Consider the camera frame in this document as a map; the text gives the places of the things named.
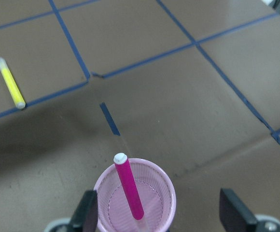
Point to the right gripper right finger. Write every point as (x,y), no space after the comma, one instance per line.
(234,215)

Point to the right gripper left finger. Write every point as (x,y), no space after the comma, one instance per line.
(85,217)

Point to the pink pen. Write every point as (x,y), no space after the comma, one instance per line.
(127,180)

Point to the pink mesh cup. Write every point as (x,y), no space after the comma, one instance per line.
(157,195)

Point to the yellow pen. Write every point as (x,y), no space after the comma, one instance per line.
(11,85)

